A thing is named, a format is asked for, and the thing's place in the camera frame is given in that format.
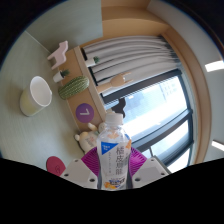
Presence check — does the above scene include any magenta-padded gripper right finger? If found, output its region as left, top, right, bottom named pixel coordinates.
left=128, top=146, right=172, bottom=190

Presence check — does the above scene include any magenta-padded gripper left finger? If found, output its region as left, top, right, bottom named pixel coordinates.
left=59, top=148, right=101, bottom=190

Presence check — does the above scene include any clear plastic drink bottle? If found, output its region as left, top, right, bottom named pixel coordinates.
left=95, top=112, right=133, bottom=192

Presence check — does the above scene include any flat round red coaster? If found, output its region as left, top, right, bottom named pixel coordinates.
left=45, top=155, right=67, bottom=177

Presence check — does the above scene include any beige plush mouse toy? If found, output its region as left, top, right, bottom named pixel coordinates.
left=73, top=121, right=108, bottom=155

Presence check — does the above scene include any round purple number sign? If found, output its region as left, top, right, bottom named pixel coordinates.
left=75, top=102, right=96, bottom=123

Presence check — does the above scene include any dark-framed window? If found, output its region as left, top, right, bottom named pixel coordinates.
left=99, top=68, right=196, bottom=174

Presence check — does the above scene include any dark chair-shaped ornament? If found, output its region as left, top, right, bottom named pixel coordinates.
left=111, top=97, right=128, bottom=118

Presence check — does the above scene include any ceiling light strip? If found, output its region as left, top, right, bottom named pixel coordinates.
left=210, top=140, right=224, bottom=152
left=204, top=59, right=224, bottom=73

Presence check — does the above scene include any tall green cactus ornament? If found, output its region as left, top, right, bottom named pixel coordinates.
left=58, top=75, right=90, bottom=100

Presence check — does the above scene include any white cup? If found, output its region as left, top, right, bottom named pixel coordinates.
left=19, top=75, right=53, bottom=118

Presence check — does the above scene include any small cactus in white pot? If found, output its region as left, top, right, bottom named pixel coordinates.
left=83, top=55, right=100, bottom=68
left=52, top=68, right=71, bottom=84

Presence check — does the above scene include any white pleated curtain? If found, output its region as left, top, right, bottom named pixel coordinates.
left=81, top=34, right=183, bottom=104

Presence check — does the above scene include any pink horse figurine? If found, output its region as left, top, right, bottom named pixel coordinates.
left=46, top=40, right=69, bottom=70

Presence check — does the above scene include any pale green desk partition panel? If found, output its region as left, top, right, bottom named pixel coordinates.
left=25, top=0, right=104, bottom=53

